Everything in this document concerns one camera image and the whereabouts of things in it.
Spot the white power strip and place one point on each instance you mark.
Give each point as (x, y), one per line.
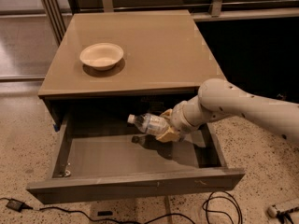
(282, 208)

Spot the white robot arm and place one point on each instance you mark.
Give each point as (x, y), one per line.
(219, 99)

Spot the clear bottle with blue label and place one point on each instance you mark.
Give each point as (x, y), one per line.
(149, 124)

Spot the brown cabinet with glossy top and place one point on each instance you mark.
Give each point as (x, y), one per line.
(164, 52)

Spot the white paper bowl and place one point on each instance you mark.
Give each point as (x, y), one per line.
(101, 56)

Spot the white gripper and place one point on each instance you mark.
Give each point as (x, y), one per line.
(177, 118)

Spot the open grey top drawer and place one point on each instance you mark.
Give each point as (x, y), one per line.
(100, 157)

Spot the black power adapter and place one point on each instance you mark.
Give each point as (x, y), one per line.
(17, 205)

